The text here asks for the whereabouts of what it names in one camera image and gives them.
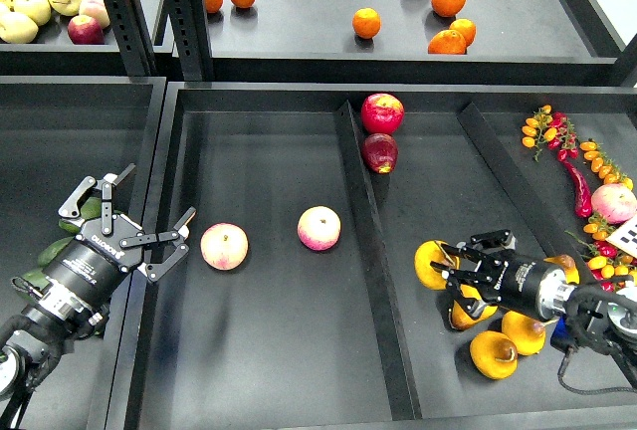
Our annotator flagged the yellow pear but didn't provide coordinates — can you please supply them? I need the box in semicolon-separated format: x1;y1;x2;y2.
414;240;462;291
501;311;546;356
448;284;499;331
546;254;580;285

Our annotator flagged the yellow pear bottom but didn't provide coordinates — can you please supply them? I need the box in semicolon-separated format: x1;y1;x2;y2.
501;311;546;356

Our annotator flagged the black main divided tray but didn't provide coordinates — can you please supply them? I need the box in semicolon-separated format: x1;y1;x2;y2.
129;83;636;429

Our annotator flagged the orange cherry tomato bunch top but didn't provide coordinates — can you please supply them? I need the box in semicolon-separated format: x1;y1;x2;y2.
521;105;557;161

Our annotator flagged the yellow pear lowest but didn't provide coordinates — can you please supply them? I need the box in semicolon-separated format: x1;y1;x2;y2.
470;330;518;380

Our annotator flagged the black left tray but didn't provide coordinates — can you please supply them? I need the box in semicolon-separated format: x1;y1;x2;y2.
1;76;166;429

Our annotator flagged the green avocado top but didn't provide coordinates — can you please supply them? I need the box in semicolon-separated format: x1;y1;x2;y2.
58;197;102;235

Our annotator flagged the red chili pepper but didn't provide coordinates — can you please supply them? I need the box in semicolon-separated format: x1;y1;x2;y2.
562;161;593;218

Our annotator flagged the pale apple middle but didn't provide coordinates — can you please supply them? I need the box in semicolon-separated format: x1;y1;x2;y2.
12;0;52;26

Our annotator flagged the black upper left shelf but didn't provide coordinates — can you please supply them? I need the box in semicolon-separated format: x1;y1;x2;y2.
0;0;168;78

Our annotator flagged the black perforated post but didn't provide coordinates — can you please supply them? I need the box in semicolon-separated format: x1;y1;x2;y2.
164;0;214;82
104;0;156;77

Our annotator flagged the green avocado middle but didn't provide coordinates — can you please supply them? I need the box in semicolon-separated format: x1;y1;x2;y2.
37;236;75;268

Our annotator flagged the pink apple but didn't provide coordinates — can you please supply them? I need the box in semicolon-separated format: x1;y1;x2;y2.
297;206;341;252
200;223;249;271

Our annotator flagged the orange front right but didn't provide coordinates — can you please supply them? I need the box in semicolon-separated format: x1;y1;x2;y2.
428;30;467;55

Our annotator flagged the red cherry tomato bunch top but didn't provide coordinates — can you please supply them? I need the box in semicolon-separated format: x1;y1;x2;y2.
544;111;579;162

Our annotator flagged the pink apple left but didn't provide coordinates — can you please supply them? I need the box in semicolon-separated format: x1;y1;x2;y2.
200;223;249;271

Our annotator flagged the red apple upper shelf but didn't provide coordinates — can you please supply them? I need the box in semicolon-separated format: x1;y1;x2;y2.
68;14;105;45

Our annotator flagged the pink peach right bin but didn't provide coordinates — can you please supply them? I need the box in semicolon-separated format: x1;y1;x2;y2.
591;183;636;224

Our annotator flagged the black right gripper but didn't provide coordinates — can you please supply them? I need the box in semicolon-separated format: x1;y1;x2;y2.
431;229;572;321

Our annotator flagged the black perforated post left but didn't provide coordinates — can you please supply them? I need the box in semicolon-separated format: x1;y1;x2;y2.
104;0;156;77

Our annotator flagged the pink apple right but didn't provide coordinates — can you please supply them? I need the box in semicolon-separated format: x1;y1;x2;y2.
297;206;341;252

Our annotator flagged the bright red apple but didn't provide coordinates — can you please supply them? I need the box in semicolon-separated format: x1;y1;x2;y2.
361;93;405;134

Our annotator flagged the green avocado left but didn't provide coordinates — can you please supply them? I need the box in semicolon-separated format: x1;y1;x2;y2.
22;268;50;291

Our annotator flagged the black perforated post right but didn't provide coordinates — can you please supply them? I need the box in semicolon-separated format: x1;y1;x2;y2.
164;0;214;82

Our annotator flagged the mixed cherry tomatoes bottom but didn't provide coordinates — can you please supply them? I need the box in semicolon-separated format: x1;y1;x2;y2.
567;213;636;281

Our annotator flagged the orange small right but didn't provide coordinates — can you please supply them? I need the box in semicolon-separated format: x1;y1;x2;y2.
449;18;477;48

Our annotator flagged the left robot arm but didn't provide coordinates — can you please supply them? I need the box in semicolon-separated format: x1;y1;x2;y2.
1;164;196;429

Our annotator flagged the pale peach upper shelf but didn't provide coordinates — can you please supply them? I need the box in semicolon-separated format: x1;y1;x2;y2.
79;0;110;29

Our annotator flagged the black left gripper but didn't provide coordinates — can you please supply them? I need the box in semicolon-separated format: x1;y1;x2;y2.
39;163;196;316

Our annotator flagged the dark red apple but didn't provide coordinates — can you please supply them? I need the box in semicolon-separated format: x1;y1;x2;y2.
361;133;398;174

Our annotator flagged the yellow apple upper shelf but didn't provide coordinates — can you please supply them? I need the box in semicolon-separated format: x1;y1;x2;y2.
48;0;83;17

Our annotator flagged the pale pear front left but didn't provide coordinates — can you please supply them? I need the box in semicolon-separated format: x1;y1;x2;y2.
0;12;39;44

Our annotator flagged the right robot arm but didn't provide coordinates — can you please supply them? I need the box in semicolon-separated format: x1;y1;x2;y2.
415;230;636;392

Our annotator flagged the white checker marker card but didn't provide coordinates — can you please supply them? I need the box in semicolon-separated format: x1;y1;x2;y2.
606;216;637;258

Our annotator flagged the orange cherry tomato vine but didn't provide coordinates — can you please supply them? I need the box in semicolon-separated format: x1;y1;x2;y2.
579;140;634;190

